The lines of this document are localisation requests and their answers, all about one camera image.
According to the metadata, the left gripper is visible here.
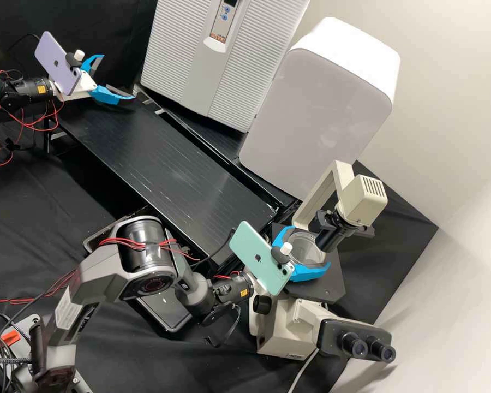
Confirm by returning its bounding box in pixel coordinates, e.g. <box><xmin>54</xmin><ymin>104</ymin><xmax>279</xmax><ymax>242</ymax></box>
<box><xmin>57</xmin><ymin>53</ymin><xmax>136</xmax><ymax>108</ymax></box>

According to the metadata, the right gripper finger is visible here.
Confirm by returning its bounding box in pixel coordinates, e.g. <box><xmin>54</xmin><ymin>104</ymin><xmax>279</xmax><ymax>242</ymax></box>
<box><xmin>271</xmin><ymin>225</ymin><xmax>298</xmax><ymax>249</ymax></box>
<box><xmin>288</xmin><ymin>261</ymin><xmax>332</xmax><ymax>284</ymax></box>

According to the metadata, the petri dish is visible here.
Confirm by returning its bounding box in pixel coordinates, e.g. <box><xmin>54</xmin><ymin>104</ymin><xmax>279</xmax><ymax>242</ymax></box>
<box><xmin>288</xmin><ymin>231</ymin><xmax>326</xmax><ymax>267</ymax></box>

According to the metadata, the cream microscope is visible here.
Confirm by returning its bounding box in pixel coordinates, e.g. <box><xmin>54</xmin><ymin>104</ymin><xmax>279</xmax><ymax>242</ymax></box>
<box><xmin>248</xmin><ymin>159</ymin><xmax>397</xmax><ymax>365</ymax></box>

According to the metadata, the incubator door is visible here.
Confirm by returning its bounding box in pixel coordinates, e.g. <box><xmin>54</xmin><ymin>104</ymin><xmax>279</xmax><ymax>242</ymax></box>
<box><xmin>140</xmin><ymin>0</ymin><xmax>312</xmax><ymax>133</ymax></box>

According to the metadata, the black platform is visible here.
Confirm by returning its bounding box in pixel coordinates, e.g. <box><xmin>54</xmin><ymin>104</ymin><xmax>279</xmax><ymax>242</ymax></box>
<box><xmin>133</xmin><ymin>84</ymin><xmax>302</xmax><ymax>216</ymax></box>
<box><xmin>45</xmin><ymin>97</ymin><xmax>280</xmax><ymax>273</ymax></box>

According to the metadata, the white box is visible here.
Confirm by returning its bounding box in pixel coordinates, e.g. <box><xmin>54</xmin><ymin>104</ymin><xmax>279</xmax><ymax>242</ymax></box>
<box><xmin>238</xmin><ymin>16</ymin><xmax>402</xmax><ymax>202</ymax></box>

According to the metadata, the right wrist camera phone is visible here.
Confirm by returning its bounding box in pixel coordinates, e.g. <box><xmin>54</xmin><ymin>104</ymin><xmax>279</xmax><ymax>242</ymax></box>
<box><xmin>228</xmin><ymin>221</ymin><xmax>296</xmax><ymax>296</ymax></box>

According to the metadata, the wrist camera phone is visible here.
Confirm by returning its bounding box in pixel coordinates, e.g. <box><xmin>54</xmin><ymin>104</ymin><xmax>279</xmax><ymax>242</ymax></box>
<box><xmin>228</xmin><ymin>221</ymin><xmax>296</xmax><ymax>296</ymax></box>
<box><xmin>34</xmin><ymin>31</ymin><xmax>87</xmax><ymax>92</ymax></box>

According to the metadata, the left wrist camera phone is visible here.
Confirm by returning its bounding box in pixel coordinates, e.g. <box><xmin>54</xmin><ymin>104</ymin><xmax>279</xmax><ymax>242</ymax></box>
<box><xmin>34</xmin><ymin>31</ymin><xmax>87</xmax><ymax>92</ymax></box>

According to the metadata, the white cable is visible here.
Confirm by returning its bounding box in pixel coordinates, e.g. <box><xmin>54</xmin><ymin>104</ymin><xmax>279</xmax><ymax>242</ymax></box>
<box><xmin>294</xmin><ymin>348</ymin><xmax>326</xmax><ymax>393</ymax></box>

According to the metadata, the black cable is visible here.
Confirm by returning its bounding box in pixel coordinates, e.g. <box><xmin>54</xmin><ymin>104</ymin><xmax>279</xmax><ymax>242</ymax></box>
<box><xmin>204</xmin><ymin>302</ymin><xmax>241</xmax><ymax>349</ymax></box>

